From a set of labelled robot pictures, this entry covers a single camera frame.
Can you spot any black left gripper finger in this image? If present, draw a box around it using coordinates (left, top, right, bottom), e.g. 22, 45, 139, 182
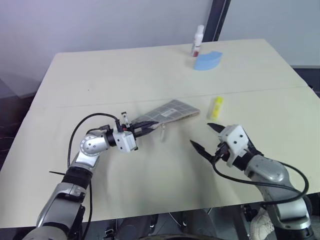
136, 126, 158, 138
134, 120, 158, 129

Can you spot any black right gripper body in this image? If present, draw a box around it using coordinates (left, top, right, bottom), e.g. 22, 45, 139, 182
212, 141, 230, 163

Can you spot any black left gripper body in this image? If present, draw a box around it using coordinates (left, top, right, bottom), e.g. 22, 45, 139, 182
128, 122, 141, 140

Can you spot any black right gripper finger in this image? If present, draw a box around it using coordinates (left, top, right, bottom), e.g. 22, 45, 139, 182
206, 121, 226, 135
189, 139, 215, 164

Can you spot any grey grid pouch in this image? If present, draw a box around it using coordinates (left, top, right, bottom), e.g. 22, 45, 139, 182
129, 99, 201, 142

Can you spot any yellow highlighter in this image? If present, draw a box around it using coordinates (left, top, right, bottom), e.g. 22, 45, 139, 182
206, 96, 224, 121

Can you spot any blue folded cloth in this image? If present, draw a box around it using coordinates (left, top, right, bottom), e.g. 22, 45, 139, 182
194, 50, 224, 72

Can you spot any white sneaker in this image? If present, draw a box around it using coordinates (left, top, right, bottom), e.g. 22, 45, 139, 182
250, 206, 275, 240

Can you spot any white spray bottle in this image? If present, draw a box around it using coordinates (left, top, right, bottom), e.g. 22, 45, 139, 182
190, 24, 205, 58

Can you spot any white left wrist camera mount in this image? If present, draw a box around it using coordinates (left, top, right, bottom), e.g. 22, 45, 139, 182
112, 129, 140, 154

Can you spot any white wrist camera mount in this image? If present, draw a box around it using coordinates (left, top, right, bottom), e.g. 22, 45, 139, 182
217, 124, 251, 168
112, 129, 140, 154

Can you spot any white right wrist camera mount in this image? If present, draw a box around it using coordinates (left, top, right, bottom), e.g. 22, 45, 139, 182
217, 124, 251, 168

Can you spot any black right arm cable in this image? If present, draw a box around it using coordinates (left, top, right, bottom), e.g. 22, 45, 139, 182
211, 154, 310, 206

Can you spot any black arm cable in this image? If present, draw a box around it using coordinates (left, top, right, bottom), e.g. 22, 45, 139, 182
211, 154, 310, 206
68, 113, 120, 176

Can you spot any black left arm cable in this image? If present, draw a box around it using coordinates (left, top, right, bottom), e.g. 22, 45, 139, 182
68, 113, 120, 176

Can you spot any dark vertical post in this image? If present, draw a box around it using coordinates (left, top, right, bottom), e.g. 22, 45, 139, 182
203, 0, 231, 43

